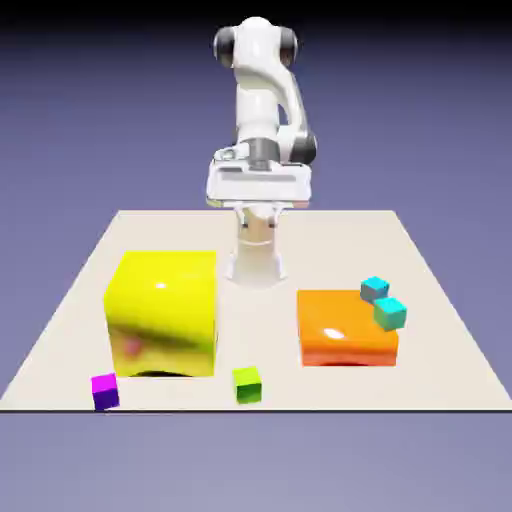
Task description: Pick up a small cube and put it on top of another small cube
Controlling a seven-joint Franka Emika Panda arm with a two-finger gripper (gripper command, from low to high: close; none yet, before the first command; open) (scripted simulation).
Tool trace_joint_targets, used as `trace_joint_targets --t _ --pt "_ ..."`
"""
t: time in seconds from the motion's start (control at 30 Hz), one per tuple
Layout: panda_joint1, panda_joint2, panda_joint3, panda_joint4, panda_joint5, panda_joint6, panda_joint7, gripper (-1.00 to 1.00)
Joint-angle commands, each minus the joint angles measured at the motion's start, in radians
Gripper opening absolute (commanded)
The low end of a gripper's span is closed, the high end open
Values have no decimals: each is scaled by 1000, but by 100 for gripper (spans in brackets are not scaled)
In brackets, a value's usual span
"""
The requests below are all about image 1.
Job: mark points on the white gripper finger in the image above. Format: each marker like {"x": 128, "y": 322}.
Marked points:
{"x": 275, "y": 215}
{"x": 241, "y": 216}

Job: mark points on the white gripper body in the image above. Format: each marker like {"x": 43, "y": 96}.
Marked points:
{"x": 258, "y": 190}

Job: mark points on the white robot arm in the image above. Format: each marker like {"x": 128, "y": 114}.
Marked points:
{"x": 256, "y": 112}

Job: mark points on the small cyan cube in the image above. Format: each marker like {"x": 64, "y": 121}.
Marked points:
{"x": 374, "y": 288}
{"x": 390, "y": 314}

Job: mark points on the small green cube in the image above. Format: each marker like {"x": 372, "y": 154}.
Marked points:
{"x": 248, "y": 384}

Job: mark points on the small purple cube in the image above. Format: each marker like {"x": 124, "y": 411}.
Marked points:
{"x": 104, "y": 392}

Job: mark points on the large yellow box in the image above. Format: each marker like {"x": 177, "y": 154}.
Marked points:
{"x": 160, "y": 312}

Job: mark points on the large orange box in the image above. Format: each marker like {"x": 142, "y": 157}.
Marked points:
{"x": 340, "y": 328}

